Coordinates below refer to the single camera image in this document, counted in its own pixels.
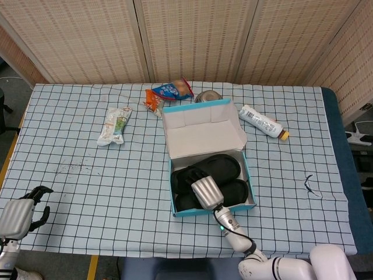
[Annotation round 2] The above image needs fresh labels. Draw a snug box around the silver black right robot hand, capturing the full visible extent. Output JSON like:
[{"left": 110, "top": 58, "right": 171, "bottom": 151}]
[{"left": 186, "top": 167, "right": 225, "bottom": 211}]

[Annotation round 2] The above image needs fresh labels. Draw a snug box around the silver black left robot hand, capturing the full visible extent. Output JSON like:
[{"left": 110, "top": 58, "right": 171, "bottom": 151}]
[{"left": 0, "top": 185, "right": 54, "bottom": 240}]

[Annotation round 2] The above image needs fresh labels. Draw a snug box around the black slipper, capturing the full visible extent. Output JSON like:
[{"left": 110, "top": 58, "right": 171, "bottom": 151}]
[
  {"left": 171, "top": 153, "right": 242, "bottom": 195},
  {"left": 174, "top": 178, "right": 249, "bottom": 211}
]

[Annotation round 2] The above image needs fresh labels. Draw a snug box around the blue cardboard shoe box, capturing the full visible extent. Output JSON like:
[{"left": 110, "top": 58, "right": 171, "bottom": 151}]
[{"left": 161, "top": 98, "right": 257, "bottom": 218}]

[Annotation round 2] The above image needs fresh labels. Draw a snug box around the white sneaker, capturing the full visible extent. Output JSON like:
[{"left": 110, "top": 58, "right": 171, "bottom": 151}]
[{"left": 14, "top": 267, "right": 44, "bottom": 280}]

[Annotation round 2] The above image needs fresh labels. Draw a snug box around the blue checkered tablecloth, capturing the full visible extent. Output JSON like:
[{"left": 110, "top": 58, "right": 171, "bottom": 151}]
[{"left": 0, "top": 81, "right": 358, "bottom": 260}]

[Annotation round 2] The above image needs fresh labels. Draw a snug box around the dark blue seat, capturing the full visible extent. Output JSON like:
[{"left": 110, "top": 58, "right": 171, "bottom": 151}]
[{"left": 121, "top": 256, "right": 242, "bottom": 280}]

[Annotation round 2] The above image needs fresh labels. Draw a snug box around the white bottle yellow cap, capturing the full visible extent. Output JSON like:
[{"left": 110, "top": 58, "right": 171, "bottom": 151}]
[{"left": 238, "top": 104, "right": 290, "bottom": 143}]

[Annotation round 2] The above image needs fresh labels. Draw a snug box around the stainless steel bowl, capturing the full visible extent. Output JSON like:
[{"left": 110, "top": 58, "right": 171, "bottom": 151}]
[{"left": 194, "top": 90, "right": 224, "bottom": 103}]

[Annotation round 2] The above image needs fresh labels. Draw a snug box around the dark loose thread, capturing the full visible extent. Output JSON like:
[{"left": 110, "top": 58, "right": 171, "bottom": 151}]
[{"left": 302, "top": 174, "right": 323, "bottom": 200}]

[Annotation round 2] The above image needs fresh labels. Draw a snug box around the orange snack bag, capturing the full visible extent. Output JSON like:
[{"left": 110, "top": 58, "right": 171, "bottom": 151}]
[{"left": 142, "top": 89, "right": 166, "bottom": 118}]

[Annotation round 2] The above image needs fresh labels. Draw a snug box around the blue snack bag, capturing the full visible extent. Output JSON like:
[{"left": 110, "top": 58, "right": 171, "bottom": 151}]
[{"left": 150, "top": 77, "right": 195, "bottom": 102}]

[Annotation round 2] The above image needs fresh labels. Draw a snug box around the white green snack packet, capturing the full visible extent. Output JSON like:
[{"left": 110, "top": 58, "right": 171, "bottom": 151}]
[{"left": 96, "top": 106, "right": 133, "bottom": 146}]

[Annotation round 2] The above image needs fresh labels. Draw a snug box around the black chair base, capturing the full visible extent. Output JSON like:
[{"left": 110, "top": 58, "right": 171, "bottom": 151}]
[{"left": 0, "top": 87, "right": 18, "bottom": 135}]

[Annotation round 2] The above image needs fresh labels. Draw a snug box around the blue padded table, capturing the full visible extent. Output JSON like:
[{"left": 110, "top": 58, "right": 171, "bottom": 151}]
[{"left": 320, "top": 86, "right": 373, "bottom": 254}]

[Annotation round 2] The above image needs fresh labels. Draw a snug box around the black floor device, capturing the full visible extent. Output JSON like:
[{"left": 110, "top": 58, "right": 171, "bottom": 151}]
[{"left": 351, "top": 148, "right": 373, "bottom": 190}]

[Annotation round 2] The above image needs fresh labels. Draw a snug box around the bamboo folding screen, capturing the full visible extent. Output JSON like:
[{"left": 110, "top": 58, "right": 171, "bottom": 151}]
[{"left": 0, "top": 0, "right": 373, "bottom": 117}]

